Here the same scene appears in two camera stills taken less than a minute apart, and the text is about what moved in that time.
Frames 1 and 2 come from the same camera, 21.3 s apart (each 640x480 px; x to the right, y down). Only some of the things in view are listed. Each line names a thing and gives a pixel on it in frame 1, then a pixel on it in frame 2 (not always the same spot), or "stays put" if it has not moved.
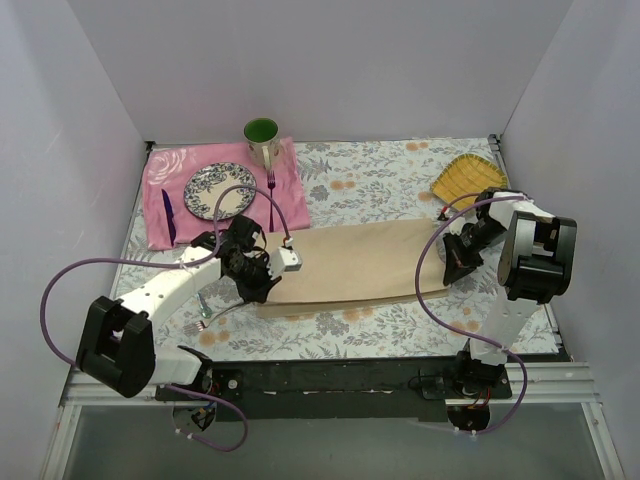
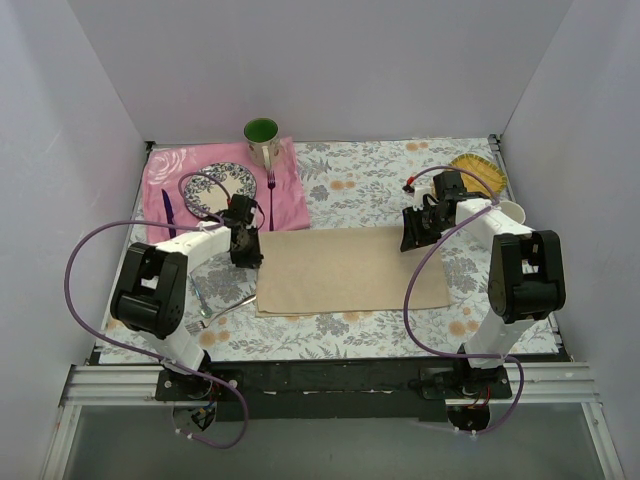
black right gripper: x=458 y=254 → x=415 y=231
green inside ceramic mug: x=263 y=143 stays put
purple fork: x=271 y=182 stays put
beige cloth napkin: x=355 y=269 stays put
